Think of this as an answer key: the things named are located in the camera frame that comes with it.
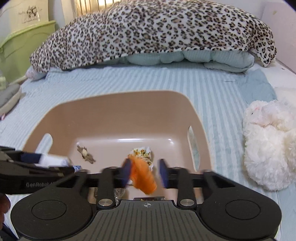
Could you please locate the white plush toy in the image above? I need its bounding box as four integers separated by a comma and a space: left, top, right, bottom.
242, 100, 296, 192

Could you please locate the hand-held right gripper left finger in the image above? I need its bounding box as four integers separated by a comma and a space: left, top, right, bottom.
54, 158, 133, 207

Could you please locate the blue striped bed sheet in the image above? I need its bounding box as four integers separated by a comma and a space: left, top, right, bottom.
0, 65, 281, 234

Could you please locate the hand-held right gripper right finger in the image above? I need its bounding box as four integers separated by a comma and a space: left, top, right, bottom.
158, 158, 236, 207

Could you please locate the orange cloth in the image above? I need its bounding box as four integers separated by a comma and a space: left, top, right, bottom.
128, 155, 158, 194

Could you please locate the blue white packet box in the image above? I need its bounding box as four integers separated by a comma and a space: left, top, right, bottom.
39, 154, 82, 172

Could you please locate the grey cushion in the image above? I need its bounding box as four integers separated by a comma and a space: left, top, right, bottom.
0, 83, 22, 117

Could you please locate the green plastic storage box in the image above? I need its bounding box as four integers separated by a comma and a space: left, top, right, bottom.
0, 20, 57, 84

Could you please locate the rabbit print white blanket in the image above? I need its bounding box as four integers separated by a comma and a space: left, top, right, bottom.
274, 86, 296, 107

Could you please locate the light green quilt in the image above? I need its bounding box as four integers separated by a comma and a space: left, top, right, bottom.
126, 50, 255, 74

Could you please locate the pale pink cloth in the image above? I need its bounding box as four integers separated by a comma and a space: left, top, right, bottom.
25, 67, 48, 81

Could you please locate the sunflower print scrunchie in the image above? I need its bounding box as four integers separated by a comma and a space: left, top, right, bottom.
127, 146, 154, 172

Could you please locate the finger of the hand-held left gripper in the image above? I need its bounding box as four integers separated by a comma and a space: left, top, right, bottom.
0, 161, 75, 180
0, 146, 45, 167

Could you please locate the leopard print blanket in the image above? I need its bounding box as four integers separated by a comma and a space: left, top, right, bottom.
30, 0, 277, 71

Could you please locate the small brown wooden trinket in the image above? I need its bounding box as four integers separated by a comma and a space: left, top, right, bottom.
77, 144, 97, 164

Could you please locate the star printed box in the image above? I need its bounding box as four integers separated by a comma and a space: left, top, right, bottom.
134, 196, 165, 201

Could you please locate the beige plastic basket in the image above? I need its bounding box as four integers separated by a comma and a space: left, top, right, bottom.
23, 91, 212, 202

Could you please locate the person's left hand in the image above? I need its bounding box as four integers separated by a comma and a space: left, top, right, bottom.
0, 193, 11, 230

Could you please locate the striped curtain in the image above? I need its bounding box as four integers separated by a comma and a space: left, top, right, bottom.
73, 0, 122, 17

